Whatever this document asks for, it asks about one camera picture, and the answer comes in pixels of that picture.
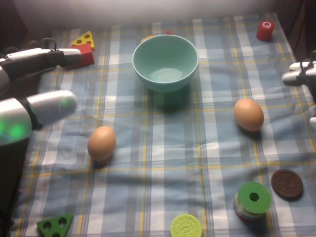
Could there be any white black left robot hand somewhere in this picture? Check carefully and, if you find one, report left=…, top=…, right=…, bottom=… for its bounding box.
left=0, top=38, right=82, bottom=145

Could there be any brown sandwich cookie toy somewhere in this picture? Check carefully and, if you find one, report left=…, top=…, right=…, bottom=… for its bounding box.
left=271, top=169, right=304, bottom=200

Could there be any teal bowl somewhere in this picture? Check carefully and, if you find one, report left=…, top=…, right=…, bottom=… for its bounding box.
left=132, top=34, right=199, bottom=93

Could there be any blue plaid cloth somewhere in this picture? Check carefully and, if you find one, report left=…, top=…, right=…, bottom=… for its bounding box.
left=9, top=12, right=316, bottom=237

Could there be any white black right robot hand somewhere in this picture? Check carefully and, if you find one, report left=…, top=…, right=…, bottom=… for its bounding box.
left=281, top=50, right=316, bottom=135

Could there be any green triangle block with holes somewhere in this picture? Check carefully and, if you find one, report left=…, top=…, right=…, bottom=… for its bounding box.
left=36, top=213, right=75, bottom=237

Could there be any green sandwich cookie toy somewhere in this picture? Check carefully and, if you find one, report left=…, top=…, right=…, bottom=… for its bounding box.
left=170, top=214, right=203, bottom=237

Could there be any red rectangular block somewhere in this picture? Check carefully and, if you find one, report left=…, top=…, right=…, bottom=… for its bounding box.
left=64, top=44, right=95, bottom=70

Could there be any brown egg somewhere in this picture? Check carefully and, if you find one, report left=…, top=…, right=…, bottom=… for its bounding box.
left=234, top=98, right=265, bottom=132
left=87, top=126, right=117, bottom=162

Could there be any yellow triangle block with holes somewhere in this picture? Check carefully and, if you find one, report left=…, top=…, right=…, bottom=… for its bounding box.
left=71, top=31, right=95, bottom=51

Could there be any rainbow ring stack toy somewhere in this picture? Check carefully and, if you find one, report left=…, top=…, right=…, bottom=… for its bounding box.
left=233, top=181, right=273, bottom=222

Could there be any red cylinder with white letter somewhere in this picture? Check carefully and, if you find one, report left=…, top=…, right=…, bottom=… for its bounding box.
left=256, top=20, right=275, bottom=41

